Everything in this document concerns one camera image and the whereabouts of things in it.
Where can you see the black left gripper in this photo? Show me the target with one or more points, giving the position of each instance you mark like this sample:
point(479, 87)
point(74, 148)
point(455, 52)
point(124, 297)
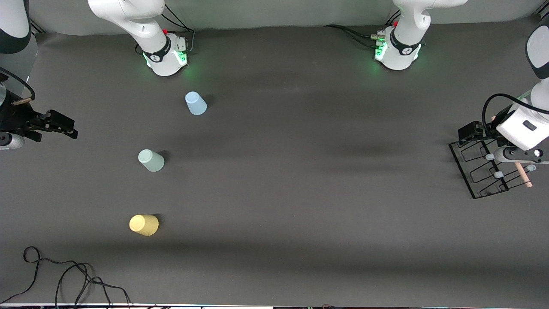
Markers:
point(472, 131)

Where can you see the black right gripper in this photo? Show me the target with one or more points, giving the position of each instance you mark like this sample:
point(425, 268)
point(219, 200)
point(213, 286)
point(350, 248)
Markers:
point(13, 115)

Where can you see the pale green plastic cup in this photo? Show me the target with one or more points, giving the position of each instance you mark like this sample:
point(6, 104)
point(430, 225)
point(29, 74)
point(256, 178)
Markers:
point(151, 161)

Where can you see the yellow plastic cup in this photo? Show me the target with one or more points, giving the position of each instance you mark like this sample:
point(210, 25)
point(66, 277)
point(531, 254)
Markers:
point(144, 225)

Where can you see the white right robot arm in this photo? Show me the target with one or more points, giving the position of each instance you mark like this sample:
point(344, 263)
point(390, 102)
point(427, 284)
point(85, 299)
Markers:
point(146, 25)

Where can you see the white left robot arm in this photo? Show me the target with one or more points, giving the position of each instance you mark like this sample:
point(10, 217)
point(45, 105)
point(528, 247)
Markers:
point(403, 51)

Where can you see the light blue plastic cup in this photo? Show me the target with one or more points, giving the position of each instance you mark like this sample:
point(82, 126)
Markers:
point(196, 105)

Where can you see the dark grey table cloth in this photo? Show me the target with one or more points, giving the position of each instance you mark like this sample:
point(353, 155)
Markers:
point(386, 240)

